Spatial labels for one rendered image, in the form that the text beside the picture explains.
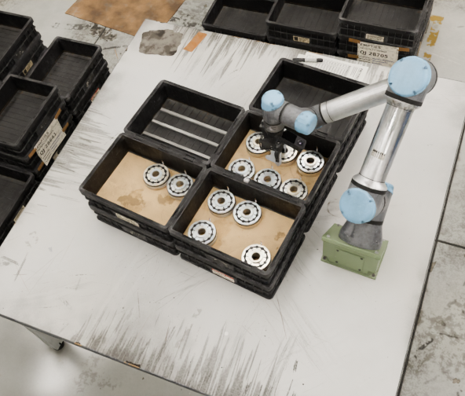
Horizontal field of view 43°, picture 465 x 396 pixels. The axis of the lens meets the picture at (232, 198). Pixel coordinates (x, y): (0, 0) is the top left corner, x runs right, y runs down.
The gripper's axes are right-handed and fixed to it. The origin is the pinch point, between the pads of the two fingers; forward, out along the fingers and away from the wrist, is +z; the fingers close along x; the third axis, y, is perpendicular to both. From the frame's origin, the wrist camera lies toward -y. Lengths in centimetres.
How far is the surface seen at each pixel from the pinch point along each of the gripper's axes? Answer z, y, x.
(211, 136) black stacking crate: 2.3, 31.4, -4.0
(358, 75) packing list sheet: 15, -14, -63
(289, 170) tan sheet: 2.1, -3.8, 2.6
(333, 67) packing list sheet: 15, -2, -64
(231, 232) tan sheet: 2.2, 7.7, 34.7
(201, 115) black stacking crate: 2.2, 39.5, -12.7
